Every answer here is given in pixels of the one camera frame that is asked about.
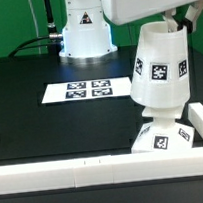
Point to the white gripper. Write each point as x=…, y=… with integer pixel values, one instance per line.
x=125, y=11

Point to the white lamp shade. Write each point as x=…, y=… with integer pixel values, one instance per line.
x=161, y=71

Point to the white lamp base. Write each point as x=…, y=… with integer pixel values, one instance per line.
x=164, y=133

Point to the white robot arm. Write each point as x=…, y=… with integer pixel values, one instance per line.
x=87, y=33

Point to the white marker sheet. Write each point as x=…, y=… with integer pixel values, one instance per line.
x=87, y=90

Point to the black cable connector post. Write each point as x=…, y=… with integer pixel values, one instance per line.
x=51, y=28

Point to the white front fence rail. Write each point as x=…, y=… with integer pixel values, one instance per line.
x=100, y=171

